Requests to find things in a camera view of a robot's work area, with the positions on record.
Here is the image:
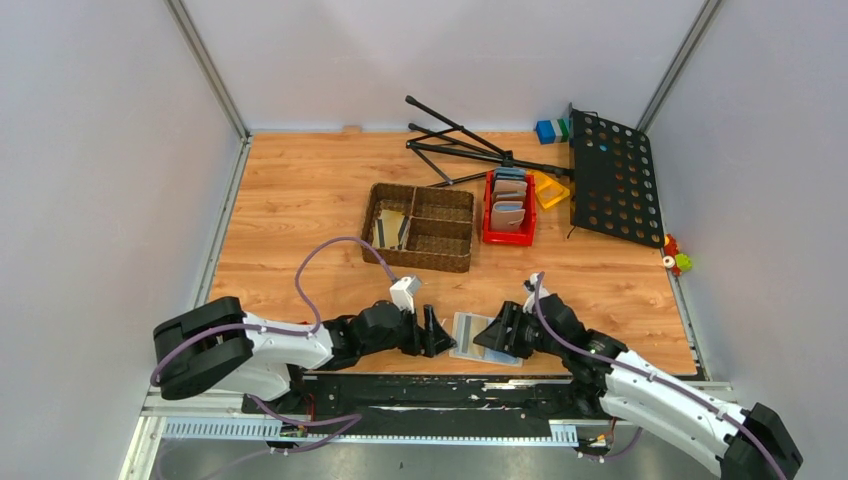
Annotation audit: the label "white card holder wallet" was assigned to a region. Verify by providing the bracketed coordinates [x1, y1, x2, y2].
[449, 312, 523, 367]

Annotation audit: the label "card holders in red bin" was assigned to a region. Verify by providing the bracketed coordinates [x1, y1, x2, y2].
[489, 167, 528, 232]

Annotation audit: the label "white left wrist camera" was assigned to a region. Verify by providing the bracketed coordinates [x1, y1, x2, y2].
[389, 275, 422, 313]

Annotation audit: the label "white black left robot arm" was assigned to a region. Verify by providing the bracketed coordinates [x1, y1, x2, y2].
[151, 296, 456, 413]

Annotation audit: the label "red plastic bin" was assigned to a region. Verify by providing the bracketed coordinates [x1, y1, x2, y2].
[481, 167, 537, 247]

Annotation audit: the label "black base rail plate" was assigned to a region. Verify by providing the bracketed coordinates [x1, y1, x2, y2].
[265, 373, 612, 438]

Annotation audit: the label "yellow transparent tray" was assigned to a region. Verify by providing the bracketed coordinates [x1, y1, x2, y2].
[531, 171, 571, 210]

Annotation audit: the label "red green small toy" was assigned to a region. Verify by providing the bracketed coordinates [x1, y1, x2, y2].
[662, 234, 693, 277]

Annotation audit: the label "gold credit cards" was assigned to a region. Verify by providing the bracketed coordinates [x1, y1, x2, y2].
[372, 209, 411, 250]

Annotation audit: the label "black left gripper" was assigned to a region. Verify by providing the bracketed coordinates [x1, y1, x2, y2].
[361, 302, 458, 358]

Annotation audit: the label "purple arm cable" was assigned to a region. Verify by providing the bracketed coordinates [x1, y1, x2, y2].
[150, 236, 364, 465]
[531, 271, 790, 480]

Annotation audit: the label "black perforated music stand desk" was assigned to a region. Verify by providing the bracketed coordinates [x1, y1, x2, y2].
[568, 108, 665, 248]

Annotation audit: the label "brown wicker divided basket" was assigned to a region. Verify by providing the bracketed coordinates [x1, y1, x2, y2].
[361, 183, 475, 273]

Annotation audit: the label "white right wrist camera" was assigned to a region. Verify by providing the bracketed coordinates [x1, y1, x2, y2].
[523, 280, 536, 314]

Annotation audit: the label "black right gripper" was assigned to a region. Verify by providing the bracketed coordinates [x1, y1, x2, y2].
[473, 302, 565, 361]

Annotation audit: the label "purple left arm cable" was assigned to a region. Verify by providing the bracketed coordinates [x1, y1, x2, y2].
[150, 236, 364, 465]

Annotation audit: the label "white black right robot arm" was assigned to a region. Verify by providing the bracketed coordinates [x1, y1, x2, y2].
[473, 292, 803, 479]

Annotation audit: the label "black folding music stand legs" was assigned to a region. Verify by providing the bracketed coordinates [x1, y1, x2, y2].
[404, 95, 575, 188]

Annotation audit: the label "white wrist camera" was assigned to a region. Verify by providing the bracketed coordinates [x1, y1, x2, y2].
[523, 280, 536, 314]
[389, 275, 422, 313]

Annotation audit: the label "blue green toy block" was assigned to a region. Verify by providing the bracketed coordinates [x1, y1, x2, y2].
[534, 118, 572, 145]

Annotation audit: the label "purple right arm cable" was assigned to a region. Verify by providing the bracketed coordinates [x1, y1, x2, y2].
[531, 271, 790, 480]

